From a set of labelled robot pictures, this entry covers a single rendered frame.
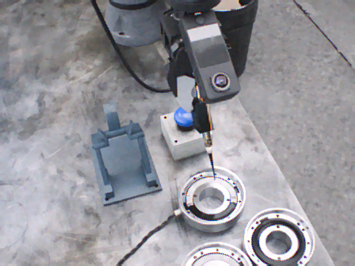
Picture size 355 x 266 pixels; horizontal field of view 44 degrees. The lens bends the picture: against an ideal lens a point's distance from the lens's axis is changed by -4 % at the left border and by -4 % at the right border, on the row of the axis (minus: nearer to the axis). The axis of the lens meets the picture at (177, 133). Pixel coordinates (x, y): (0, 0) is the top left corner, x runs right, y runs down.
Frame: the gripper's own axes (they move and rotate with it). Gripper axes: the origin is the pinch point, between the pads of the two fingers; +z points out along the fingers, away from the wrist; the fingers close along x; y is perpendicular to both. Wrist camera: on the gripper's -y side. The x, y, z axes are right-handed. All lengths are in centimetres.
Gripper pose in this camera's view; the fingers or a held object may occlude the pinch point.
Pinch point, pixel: (199, 107)
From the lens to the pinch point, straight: 69.5
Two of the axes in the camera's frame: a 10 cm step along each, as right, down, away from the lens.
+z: 0.4, 6.2, 7.8
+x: -9.6, 2.5, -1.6
